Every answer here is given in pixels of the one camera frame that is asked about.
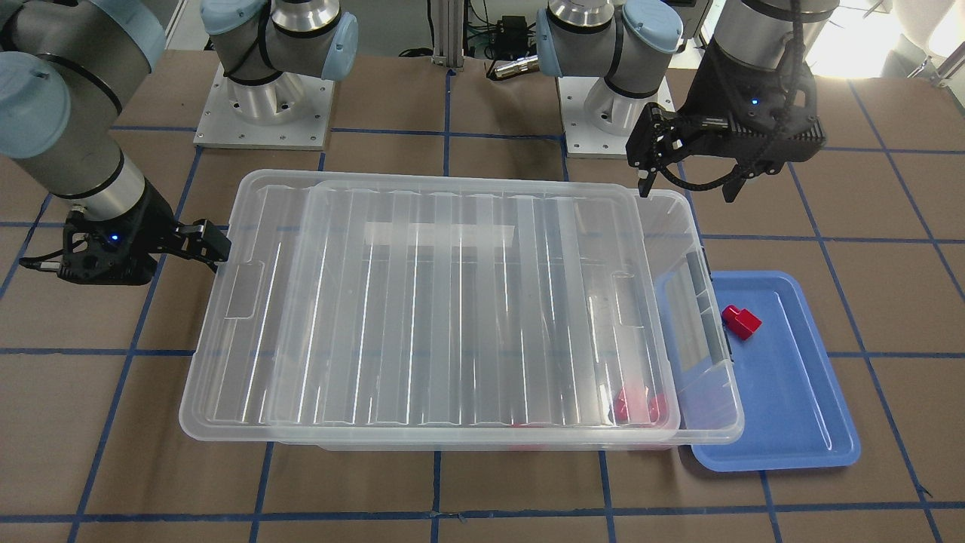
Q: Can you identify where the red block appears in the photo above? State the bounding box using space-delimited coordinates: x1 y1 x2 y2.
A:
612 385 654 425
721 305 762 341
647 393 672 427

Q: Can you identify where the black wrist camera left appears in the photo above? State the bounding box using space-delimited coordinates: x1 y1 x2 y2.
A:
694 65 827 164

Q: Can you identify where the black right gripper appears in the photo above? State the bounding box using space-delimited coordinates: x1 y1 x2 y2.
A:
116 181 231 283

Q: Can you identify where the silver metal cylinder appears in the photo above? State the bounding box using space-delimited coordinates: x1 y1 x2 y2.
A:
486 55 540 81

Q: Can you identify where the aluminium frame post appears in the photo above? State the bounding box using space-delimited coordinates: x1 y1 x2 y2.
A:
428 1 466 72

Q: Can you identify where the blue plastic tray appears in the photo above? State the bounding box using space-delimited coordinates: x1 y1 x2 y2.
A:
692 271 862 472

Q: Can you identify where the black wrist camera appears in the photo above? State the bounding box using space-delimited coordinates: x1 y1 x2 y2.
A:
18 210 147 286
694 65 827 164

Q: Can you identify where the red block tilted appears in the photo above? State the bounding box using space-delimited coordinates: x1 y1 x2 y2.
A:
647 393 672 427

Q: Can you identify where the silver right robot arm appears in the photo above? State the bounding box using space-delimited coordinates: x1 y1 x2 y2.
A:
2 1 359 286

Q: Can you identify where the clear plastic box lid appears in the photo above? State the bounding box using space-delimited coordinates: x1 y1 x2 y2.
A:
179 170 682 450

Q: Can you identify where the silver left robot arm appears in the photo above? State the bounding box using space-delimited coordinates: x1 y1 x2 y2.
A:
535 1 839 203

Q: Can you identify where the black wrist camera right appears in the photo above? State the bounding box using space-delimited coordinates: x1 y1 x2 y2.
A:
18 210 147 286

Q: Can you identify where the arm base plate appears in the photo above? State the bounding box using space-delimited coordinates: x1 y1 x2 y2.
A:
194 66 337 151
557 77 675 159

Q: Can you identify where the clear plastic storage box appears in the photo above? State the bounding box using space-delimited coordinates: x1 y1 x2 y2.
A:
262 174 743 451

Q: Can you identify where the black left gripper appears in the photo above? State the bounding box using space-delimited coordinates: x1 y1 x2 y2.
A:
625 41 823 203

